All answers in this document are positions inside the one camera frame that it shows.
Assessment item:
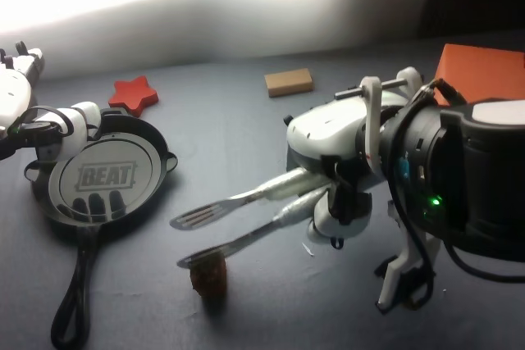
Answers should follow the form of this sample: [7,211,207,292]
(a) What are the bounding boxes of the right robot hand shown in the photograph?
[284,97,373,251]

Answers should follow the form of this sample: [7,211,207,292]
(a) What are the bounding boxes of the metal tongs with taped handles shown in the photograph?
[170,167,341,270]

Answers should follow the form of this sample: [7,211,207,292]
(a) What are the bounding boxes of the orange foam box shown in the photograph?
[433,43,525,107]

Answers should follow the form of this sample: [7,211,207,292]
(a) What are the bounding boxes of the black cast iron skillet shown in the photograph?
[24,107,180,350]

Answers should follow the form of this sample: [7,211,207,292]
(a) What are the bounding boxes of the plain wooden block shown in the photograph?
[264,67,316,98]

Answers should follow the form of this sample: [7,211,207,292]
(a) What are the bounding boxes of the red star block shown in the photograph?
[107,75,160,117]

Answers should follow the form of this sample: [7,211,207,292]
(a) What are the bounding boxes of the grey table cloth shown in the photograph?
[0,34,525,350]

